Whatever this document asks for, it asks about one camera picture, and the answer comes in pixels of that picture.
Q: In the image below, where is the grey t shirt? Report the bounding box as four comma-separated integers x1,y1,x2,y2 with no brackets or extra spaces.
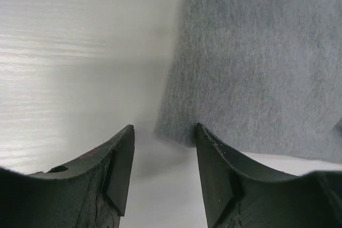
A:
155,0,341,163

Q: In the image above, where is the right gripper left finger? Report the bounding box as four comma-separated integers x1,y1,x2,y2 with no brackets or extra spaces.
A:
1,125,135,227

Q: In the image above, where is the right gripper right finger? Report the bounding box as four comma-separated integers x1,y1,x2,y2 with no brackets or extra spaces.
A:
196,124,341,228

